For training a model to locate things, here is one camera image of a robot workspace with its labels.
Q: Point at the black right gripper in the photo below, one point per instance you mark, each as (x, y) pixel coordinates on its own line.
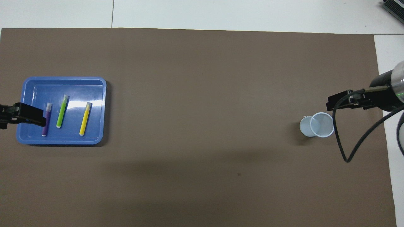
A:
(383, 99)

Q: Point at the purple highlighter pen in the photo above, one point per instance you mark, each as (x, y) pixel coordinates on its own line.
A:
(45, 129)

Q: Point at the green highlighter pen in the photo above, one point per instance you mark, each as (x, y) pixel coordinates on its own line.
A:
(62, 113)

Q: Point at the yellow highlighter pen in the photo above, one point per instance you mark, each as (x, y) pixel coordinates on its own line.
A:
(84, 121)

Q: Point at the translucent plastic cup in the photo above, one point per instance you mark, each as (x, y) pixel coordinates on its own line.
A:
(317, 127)

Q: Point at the blue plastic tray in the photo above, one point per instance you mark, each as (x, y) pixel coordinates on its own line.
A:
(75, 88)

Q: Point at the grey ribbed device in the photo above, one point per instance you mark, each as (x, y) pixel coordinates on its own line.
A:
(394, 8)

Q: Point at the brown table mat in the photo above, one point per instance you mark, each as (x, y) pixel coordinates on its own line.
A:
(202, 94)

